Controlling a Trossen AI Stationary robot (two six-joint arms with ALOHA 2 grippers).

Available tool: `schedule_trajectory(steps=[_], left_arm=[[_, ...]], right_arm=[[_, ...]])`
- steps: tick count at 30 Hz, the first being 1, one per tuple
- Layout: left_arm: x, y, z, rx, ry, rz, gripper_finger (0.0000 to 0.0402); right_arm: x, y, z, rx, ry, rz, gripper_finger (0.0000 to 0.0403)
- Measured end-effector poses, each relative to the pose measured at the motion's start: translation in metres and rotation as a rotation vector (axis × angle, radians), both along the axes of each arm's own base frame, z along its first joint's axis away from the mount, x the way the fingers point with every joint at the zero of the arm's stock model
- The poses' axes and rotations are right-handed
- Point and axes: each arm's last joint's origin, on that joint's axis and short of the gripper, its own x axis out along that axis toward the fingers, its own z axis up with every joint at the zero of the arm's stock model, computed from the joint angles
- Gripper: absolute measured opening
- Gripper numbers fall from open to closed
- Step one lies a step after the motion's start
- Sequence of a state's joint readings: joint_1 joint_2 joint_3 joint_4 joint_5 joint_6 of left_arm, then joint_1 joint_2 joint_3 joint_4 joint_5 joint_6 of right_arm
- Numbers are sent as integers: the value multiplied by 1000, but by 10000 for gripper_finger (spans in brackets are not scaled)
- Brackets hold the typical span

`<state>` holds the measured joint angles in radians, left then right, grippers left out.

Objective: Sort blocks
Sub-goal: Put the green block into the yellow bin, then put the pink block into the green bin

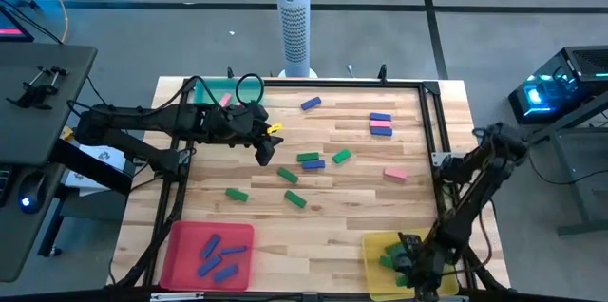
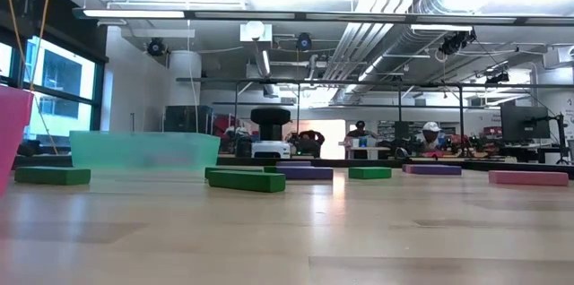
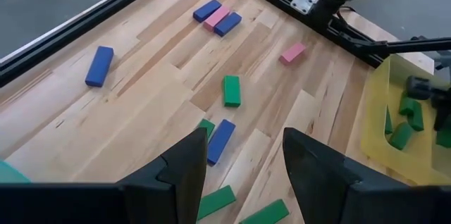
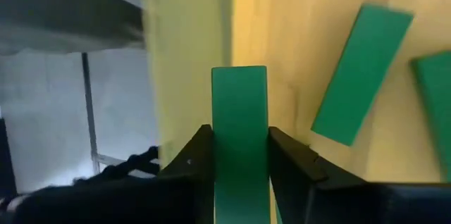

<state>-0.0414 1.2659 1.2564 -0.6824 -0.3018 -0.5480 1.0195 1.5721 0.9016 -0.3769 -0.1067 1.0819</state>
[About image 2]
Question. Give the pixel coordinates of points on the blue wooden block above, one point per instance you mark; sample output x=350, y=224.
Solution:
x=293, y=163
x=437, y=170
x=305, y=173

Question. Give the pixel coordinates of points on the pink wooden block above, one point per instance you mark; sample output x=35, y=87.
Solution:
x=407, y=169
x=529, y=178

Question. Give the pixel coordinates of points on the long ceiling light bar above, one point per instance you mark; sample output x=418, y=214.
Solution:
x=134, y=13

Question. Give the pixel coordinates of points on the white ceiling box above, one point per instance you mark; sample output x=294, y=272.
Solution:
x=255, y=31

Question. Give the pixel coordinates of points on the white round column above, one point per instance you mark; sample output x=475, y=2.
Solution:
x=184, y=88

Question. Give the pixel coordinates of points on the black cabinet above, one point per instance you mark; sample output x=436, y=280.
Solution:
x=187, y=118

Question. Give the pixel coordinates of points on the large glass window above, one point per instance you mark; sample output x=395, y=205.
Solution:
x=58, y=92

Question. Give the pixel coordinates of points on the teal plastic bin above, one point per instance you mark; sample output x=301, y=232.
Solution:
x=143, y=150

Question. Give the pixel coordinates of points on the person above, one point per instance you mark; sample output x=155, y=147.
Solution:
x=360, y=132
x=311, y=139
x=431, y=135

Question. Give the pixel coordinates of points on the red plastic bin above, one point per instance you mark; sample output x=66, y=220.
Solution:
x=11, y=132

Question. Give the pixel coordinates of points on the black computer monitor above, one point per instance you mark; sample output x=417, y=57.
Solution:
x=524, y=122

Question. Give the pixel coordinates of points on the black metal scaffold frame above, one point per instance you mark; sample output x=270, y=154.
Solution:
x=359, y=83

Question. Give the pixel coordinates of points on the silver ceiling air duct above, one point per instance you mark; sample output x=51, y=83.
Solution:
x=403, y=38

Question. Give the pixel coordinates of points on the black ceiling camera mount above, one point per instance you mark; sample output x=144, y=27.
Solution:
x=455, y=42

